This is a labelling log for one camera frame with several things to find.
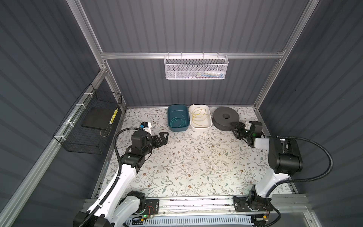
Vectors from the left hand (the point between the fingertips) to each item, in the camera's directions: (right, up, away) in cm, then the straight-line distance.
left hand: (162, 135), depth 78 cm
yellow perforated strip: (-27, +11, 0) cm, 29 cm away
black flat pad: (-34, +10, -3) cm, 35 cm away
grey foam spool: (+43, +11, +29) cm, 53 cm away
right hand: (+46, +4, +18) cm, 50 cm away
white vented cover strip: (+31, -42, -8) cm, 53 cm away
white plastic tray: (+25, +10, +30) cm, 40 cm away
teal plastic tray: (+8, +10, +30) cm, 32 cm away
